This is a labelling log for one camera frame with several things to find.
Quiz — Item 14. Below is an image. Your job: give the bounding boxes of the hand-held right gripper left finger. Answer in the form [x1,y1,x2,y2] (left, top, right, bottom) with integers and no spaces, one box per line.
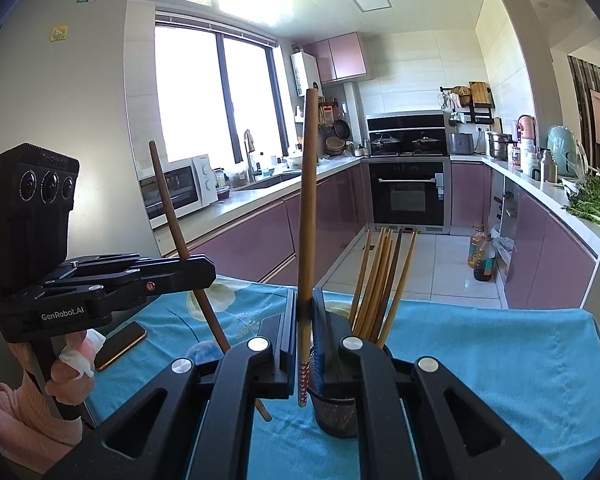
[45,287,301,480]

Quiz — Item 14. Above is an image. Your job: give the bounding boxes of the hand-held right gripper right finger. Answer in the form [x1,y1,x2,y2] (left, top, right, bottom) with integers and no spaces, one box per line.
[311,287,564,480]

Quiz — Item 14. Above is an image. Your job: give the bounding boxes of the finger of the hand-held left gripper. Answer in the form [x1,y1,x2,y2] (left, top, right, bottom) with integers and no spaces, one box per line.
[45,255,154,286]
[95,254,217,314]

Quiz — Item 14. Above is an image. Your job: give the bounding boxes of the black chopstick holder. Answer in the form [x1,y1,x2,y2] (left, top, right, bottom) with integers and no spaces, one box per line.
[312,310,394,439]

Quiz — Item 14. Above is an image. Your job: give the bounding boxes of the dark brown chopstick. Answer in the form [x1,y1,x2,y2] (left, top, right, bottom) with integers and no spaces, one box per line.
[148,140,273,422]

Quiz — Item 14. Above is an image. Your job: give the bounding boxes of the bundle of chopsticks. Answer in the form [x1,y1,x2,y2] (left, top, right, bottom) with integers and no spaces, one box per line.
[348,227,419,349]

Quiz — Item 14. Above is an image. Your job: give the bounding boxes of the light bamboo chopstick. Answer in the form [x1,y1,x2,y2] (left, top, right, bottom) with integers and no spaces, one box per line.
[297,88,320,408]

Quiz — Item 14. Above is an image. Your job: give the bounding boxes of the person's pink-sleeved left forearm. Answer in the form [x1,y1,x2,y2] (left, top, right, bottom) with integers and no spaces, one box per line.
[0,381,85,462]

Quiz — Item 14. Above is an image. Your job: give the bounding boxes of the person's left hand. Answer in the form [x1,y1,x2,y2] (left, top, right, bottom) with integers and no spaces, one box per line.
[47,330,107,404]

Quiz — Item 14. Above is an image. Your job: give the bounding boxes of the black smartphone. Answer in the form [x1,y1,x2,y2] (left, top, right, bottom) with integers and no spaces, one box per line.
[93,320,149,372]

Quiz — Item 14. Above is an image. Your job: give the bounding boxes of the white microwave oven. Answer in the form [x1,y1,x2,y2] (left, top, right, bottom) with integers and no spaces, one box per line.
[138,154,220,231]

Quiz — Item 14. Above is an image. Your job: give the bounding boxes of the pink lower kitchen cabinets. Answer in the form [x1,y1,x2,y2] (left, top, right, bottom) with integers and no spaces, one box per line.
[155,164,372,287]
[450,159,599,312]

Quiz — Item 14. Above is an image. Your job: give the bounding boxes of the grey refrigerator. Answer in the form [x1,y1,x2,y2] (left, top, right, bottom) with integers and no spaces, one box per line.
[0,0,162,288]

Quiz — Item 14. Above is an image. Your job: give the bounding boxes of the kitchen sink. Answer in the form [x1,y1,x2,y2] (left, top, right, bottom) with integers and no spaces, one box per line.
[239,172,302,191]

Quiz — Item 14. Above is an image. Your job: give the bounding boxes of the steel kitchen faucet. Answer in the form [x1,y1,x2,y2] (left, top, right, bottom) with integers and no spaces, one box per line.
[243,129,259,184]

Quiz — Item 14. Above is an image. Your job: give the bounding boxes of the blue floral tablecloth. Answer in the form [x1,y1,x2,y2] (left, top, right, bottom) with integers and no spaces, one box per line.
[82,274,600,480]

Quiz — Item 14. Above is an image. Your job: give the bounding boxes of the built-in black oven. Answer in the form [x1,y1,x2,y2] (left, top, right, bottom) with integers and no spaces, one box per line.
[367,157,452,235]

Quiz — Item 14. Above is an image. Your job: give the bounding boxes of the kitchen window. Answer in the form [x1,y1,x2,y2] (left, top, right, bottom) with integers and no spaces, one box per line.
[154,19,292,167]

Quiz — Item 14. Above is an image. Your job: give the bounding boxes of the yellow oil bottle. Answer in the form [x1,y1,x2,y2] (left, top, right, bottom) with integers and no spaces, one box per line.
[467,224,486,269]

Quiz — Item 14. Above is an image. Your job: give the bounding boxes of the oil bottles on floor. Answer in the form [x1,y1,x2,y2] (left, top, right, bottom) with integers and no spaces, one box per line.
[473,233,497,282]

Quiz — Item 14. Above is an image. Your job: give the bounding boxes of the pot with glass lid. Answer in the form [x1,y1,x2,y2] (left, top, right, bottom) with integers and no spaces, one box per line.
[370,132,401,156]
[410,132,444,155]

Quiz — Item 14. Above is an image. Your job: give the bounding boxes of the hanging frying pans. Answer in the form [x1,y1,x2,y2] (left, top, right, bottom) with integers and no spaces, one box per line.
[319,102,354,151]

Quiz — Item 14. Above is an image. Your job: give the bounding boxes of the clear plastic bag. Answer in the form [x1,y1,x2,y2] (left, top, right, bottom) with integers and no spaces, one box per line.
[492,234,516,272]

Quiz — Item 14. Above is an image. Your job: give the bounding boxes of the white water heater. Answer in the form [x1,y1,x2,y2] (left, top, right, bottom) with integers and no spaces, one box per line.
[290,52,322,97]

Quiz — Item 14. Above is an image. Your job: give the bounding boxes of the black range hood stove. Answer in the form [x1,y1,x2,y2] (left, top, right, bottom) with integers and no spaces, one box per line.
[365,112,449,157]

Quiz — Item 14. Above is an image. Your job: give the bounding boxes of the silver toaster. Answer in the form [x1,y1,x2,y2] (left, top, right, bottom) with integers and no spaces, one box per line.
[448,132,476,156]

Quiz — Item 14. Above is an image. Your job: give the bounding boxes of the steel stockpot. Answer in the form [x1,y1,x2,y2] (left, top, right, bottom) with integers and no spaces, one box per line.
[487,130,514,161]

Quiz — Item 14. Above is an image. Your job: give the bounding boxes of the white canister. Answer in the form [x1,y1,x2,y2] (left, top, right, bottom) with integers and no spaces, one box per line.
[522,139,539,176]

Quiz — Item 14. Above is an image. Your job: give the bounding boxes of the steel thermos bottle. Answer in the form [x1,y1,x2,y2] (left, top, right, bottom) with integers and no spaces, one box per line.
[537,148,559,181]

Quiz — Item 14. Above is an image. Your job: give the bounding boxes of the wooden cutting board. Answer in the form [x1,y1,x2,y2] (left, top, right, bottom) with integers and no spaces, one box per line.
[468,80,491,106]

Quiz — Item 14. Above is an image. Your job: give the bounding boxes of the pink kettle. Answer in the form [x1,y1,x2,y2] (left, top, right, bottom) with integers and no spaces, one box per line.
[515,114,537,144]

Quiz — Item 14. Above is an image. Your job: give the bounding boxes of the green leafy vegetables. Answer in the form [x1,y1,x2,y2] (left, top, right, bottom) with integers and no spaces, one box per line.
[562,172,600,239]

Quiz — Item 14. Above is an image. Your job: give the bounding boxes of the green air fryer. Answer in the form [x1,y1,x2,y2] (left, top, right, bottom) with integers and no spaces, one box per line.
[547,125,579,179]

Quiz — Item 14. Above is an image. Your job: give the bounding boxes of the pink wall cabinet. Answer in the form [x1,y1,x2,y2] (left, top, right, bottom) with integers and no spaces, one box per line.
[303,31,369,85]

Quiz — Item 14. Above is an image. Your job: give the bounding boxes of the black wall rack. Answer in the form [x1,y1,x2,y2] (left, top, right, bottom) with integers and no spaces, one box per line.
[439,80,496,126]

